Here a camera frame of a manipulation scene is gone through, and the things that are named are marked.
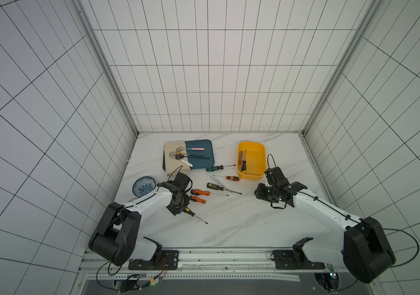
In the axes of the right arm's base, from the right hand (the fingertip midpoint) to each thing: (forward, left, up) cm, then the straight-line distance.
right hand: (250, 193), depth 87 cm
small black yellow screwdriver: (-9, +30, -3) cm, 31 cm away
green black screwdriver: (+16, +19, -4) cm, 25 cm away
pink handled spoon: (+29, +32, -4) cm, 44 cm away
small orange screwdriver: (+10, +8, -4) cm, 13 cm away
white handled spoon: (+19, +36, -3) cm, 41 cm away
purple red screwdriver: (+22, +4, -4) cm, 22 cm away
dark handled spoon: (+23, +39, -4) cm, 46 cm away
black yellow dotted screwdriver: (+4, +15, -4) cm, 16 cm away
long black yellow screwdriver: (+20, +2, -5) cm, 21 cm away
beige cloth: (+15, +42, -3) cm, 45 cm away
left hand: (-8, +33, -5) cm, 34 cm away
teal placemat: (+25, +28, -3) cm, 38 cm away
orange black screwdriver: (0, +26, -3) cm, 26 cm away
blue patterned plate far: (+2, +55, -2) cm, 55 cm away
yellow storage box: (+21, -5, -1) cm, 22 cm away
